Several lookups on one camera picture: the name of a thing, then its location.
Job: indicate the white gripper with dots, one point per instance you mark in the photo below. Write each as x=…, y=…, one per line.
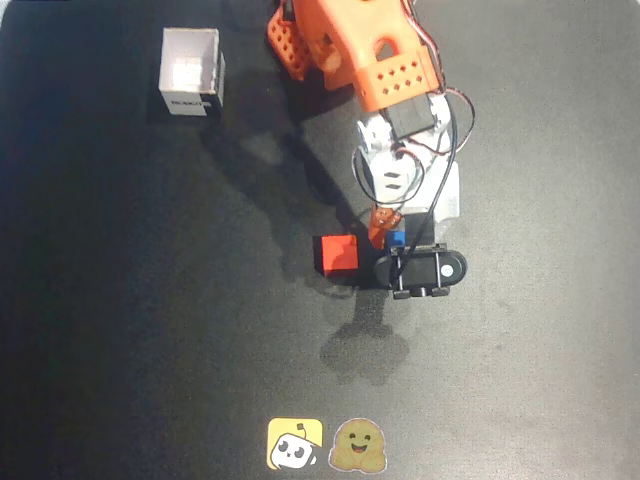
x=381, y=226

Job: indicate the yellow robot sticker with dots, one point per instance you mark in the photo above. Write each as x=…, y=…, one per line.
x=294, y=443

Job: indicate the red cube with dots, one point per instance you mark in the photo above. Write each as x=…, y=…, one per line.
x=340, y=252

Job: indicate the hugging face emoji sticker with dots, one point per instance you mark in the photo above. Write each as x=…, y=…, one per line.
x=357, y=446

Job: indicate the white open cardboard box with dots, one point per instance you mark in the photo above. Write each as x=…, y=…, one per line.
x=189, y=70

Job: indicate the blue cube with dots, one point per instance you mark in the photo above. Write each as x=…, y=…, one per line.
x=397, y=239

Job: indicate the black table mat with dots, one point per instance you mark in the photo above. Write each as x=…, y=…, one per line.
x=150, y=325

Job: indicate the black webcam on gripper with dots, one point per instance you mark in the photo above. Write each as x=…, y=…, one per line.
x=425, y=270

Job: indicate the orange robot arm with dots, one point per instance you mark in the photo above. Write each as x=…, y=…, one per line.
x=350, y=45

